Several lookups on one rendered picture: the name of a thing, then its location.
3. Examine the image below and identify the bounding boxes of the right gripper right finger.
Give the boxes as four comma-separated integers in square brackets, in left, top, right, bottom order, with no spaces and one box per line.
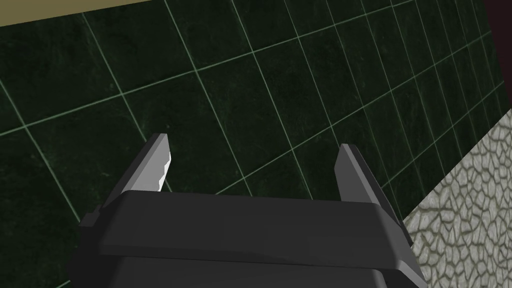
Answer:
[333,143,402,226]

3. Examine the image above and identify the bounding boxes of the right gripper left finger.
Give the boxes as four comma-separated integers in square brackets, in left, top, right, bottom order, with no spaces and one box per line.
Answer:
[102,133,172,209]

